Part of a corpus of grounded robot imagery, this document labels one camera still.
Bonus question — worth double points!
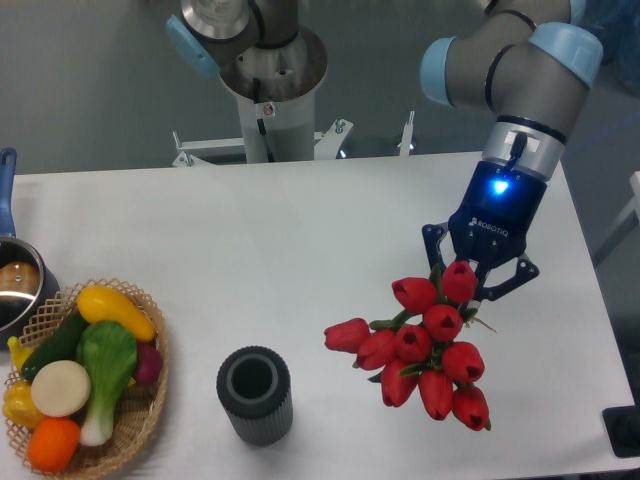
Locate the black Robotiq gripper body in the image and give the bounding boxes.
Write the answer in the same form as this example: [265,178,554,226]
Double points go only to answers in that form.
[448,161,547,270]

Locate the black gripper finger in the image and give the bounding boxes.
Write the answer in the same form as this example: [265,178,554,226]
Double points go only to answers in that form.
[474,254,539,302]
[421,222,456,270]

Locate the red tulip bouquet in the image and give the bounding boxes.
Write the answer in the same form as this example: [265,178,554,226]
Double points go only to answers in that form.
[324,261,491,431]

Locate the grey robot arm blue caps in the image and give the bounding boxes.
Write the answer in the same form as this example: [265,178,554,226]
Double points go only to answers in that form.
[419,1,603,305]

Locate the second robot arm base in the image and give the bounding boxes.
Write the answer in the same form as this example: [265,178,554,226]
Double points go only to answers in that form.
[165,1,328,103]

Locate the dark grey ribbed vase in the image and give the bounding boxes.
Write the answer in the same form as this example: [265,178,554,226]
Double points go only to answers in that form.
[216,346,294,447]

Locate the black device at edge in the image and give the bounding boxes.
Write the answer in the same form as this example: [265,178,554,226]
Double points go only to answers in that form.
[602,406,639,458]

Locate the red radish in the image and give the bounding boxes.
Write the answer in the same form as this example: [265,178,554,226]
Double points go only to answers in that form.
[132,343,163,385]

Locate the yellow squash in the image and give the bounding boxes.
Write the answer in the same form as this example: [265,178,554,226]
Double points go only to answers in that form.
[76,285,156,342]

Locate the green bok choy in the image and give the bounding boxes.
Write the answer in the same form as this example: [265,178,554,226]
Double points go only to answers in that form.
[76,320,137,447]

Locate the woven wicker basket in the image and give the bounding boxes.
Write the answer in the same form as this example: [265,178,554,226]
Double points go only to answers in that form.
[4,278,170,479]

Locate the dark green cucumber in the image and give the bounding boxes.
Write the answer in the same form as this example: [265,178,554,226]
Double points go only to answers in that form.
[21,310,89,382]

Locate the beige round bun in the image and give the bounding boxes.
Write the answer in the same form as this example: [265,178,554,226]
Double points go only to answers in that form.
[31,360,91,417]

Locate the yellow banana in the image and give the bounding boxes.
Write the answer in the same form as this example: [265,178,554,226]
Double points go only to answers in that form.
[7,336,34,371]

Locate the orange fruit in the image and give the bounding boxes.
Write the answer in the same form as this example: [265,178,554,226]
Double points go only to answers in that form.
[27,417,80,473]

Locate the yellow bell pepper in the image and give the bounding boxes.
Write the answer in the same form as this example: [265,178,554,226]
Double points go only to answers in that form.
[2,380,45,430]

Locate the white metal frame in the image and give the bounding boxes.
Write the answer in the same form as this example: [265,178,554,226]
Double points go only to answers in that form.
[591,171,639,267]

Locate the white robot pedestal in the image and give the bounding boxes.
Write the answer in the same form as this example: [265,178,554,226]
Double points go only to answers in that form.
[236,93,315,164]

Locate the steel saucepan blue handle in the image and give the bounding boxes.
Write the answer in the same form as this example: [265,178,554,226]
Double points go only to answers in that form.
[1,147,59,350]

